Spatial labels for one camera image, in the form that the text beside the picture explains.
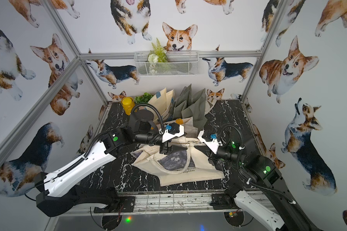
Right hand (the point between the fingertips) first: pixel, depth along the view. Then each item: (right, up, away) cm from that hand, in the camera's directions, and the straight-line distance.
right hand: (196, 143), depth 58 cm
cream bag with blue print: (-19, +20, +39) cm, 48 cm away
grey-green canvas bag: (-3, +17, +23) cm, 29 cm away
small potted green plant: (-33, +23, +44) cm, 60 cm away
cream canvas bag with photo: (-8, -15, +14) cm, 22 cm away
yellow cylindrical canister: (-46, +20, +48) cm, 70 cm away
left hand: (-4, +2, -2) cm, 5 cm away
